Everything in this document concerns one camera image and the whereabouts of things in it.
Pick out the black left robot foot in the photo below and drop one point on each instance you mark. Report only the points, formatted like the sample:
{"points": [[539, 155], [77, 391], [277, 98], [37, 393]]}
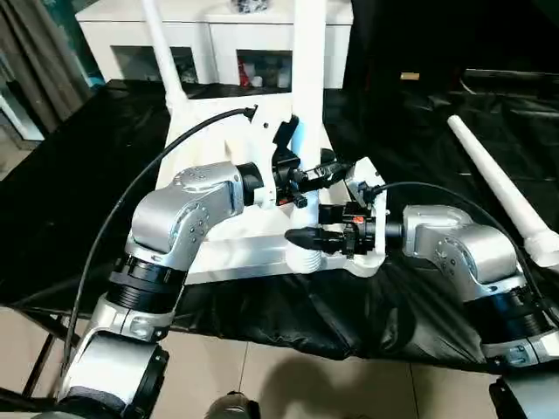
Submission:
{"points": [[235, 406]]}

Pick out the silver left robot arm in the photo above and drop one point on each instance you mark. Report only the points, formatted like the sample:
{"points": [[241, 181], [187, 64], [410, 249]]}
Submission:
{"points": [[174, 218]]}

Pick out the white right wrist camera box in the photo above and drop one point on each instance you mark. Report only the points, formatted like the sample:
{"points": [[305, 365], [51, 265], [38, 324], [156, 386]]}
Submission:
{"points": [[371, 183]]}

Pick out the black glossy mat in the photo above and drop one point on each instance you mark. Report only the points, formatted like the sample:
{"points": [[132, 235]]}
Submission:
{"points": [[87, 196]]}

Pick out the white upturned plastic table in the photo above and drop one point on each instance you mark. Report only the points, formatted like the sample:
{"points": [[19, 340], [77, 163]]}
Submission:
{"points": [[227, 244]]}

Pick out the white glass-door cabinet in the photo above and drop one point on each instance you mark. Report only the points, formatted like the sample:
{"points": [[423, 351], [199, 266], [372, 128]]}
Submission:
{"points": [[240, 35]]}

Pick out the black glossy tv stand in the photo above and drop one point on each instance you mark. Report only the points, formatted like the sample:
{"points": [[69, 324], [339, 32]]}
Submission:
{"points": [[511, 78]]}

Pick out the white plastic table leg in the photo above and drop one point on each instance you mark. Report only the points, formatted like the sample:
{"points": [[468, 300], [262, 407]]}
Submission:
{"points": [[163, 57], [310, 87], [498, 174]]}

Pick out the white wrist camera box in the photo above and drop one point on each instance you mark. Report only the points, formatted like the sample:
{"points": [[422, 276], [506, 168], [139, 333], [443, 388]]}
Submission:
{"points": [[266, 144], [371, 183]]}

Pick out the grey curtain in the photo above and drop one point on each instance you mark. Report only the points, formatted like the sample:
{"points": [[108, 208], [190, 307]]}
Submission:
{"points": [[39, 61]]}

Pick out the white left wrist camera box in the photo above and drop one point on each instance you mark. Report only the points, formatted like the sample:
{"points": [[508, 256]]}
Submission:
{"points": [[266, 144]]}

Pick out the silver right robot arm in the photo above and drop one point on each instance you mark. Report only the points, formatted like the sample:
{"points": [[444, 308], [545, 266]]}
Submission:
{"points": [[458, 249]]}

